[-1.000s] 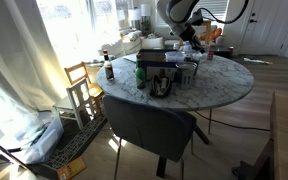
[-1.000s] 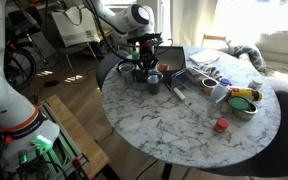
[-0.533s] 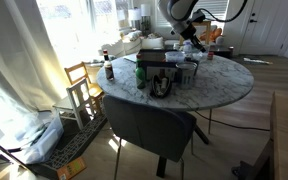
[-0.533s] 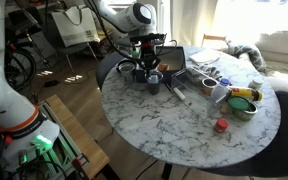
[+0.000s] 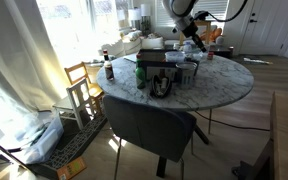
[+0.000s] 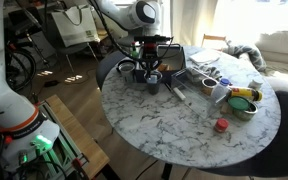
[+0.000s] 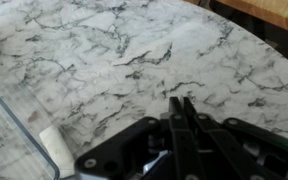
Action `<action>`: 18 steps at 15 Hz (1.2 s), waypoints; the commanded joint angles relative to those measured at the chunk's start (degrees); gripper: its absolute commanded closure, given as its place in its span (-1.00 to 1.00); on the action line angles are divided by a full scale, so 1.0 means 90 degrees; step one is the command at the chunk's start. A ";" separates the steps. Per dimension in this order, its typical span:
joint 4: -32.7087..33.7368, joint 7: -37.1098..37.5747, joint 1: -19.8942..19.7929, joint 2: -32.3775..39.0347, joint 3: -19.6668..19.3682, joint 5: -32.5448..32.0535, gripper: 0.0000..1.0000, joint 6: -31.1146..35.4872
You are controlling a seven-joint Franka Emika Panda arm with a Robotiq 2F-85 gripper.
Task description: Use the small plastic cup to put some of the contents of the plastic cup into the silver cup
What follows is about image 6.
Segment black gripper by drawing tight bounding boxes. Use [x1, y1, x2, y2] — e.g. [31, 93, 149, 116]
[142, 41, 163, 80]

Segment clear cup with dark contents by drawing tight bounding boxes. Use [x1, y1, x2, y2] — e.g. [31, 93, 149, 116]
[143, 70, 163, 96]

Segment brown paper cup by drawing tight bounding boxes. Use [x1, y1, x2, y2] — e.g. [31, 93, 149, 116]
[201, 77, 219, 97]

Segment small brown packet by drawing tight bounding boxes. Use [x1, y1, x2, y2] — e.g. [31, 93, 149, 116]
[157, 63, 170, 72]

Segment green bottle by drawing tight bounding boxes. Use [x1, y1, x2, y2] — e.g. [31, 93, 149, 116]
[130, 41, 140, 63]

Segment dark blue cardboard box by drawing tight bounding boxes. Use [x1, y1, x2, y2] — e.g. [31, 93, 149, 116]
[135, 45, 187, 84]

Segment black pen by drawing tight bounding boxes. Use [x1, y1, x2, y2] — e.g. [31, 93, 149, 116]
[164, 82, 176, 95]

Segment white marker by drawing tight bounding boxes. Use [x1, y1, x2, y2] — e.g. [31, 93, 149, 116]
[172, 87, 187, 102]

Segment grey upholstered chair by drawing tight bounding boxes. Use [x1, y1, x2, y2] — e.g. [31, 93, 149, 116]
[95, 49, 128, 91]

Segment white paper stack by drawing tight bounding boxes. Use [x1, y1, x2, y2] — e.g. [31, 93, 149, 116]
[188, 48, 221, 66]

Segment clear plastic tray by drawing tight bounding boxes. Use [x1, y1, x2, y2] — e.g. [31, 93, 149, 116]
[170, 66, 233, 120]

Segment grey patterned gloves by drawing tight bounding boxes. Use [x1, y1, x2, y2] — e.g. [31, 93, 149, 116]
[187, 65, 223, 83]

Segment beige curtain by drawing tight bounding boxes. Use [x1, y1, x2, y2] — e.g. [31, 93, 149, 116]
[169, 0, 219, 48]

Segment small wooden chair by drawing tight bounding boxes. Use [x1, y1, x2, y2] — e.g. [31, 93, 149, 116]
[201, 33, 228, 51]

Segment clear bottle with blue cap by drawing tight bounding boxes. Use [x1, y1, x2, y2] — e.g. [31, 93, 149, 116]
[211, 77, 232, 104]

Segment white paper shopping bag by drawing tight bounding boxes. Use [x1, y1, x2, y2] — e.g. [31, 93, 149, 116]
[50, 3, 100, 48]

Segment small jar with red lid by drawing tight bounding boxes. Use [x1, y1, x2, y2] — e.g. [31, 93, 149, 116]
[213, 117, 230, 134]

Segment metal tin with green lid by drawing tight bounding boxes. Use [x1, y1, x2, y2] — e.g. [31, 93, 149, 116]
[227, 96, 259, 122]

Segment grey striped blanket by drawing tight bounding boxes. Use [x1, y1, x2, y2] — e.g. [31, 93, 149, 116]
[221, 41, 268, 73]

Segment small black floor device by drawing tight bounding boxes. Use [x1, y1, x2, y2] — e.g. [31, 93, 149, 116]
[43, 79, 60, 88]

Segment small white jar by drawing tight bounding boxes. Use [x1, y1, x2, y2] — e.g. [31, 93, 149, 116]
[248, 78, 264, 91]

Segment dark grey metal-leg chair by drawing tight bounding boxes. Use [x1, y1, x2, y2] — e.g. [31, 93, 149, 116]
[40, 18, 100, 74]

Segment black bicycle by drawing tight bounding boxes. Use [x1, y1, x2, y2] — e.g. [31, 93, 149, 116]
[3, 31, 38, 94]

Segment metal robot stand with clamps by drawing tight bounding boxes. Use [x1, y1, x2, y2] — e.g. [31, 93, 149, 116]
[17, 99, 92, 180]

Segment white sofa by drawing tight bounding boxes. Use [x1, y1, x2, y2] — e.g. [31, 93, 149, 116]
[254, 29, 288, 101]

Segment black table pedestal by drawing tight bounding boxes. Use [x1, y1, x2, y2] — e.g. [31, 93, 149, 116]
[160, 162, 173, 180]

